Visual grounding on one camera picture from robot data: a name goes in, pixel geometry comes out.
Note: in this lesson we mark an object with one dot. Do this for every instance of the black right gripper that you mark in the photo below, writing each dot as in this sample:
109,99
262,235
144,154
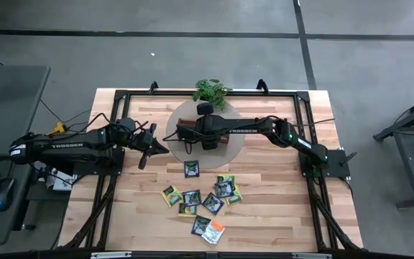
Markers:
208,129

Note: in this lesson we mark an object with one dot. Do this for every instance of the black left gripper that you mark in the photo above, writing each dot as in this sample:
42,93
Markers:
144,142

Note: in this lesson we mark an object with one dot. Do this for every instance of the wooden tea organizer box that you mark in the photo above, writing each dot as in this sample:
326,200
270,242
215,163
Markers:
180,124

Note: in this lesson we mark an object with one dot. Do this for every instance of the Tazo tea packet white orange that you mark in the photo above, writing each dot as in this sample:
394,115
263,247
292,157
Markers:
213,233

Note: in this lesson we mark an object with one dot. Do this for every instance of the white cardboard box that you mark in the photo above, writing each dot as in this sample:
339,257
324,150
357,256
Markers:
61,181

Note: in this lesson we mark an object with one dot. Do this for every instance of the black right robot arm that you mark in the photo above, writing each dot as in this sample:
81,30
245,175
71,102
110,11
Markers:
300,142

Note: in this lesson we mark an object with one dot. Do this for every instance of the black clamp lever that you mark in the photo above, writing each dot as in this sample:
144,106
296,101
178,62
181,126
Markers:
349,158

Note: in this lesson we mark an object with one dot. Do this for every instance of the grey side desk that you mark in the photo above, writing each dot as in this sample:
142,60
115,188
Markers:
9,108

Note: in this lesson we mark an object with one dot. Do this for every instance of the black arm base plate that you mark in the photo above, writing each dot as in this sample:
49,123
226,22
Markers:
336,171
115,169

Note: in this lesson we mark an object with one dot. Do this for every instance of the black aluminium table frame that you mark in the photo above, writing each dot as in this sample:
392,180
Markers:
286,94

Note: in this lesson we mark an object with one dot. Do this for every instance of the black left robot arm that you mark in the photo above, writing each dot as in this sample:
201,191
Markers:
67,145

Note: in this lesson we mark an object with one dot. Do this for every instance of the silver metal bracket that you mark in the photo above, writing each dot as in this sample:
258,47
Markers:
311,256
110,255

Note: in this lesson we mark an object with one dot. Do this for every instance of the potted plant white pot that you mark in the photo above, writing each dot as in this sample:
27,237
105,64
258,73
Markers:
210,91

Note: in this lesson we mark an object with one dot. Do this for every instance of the blackcurrant tea packet dark blue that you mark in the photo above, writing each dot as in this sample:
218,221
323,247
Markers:
212,203
192,198
224,189
200,225
191,169

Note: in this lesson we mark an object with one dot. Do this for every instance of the yellow power plug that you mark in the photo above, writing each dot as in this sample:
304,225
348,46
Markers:
59,127

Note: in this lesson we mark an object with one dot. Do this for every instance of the lemon lime tea packet green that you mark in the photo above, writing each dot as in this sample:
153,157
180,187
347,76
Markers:
171,196
226,177
236,199
187,211

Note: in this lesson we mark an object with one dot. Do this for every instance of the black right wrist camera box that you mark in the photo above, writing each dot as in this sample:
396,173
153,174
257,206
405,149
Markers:
187,133

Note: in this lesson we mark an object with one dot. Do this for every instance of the round grey placemat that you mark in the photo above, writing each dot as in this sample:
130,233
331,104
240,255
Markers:
228,151

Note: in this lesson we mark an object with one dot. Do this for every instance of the black computer mouse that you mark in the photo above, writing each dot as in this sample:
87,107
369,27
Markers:
4,190

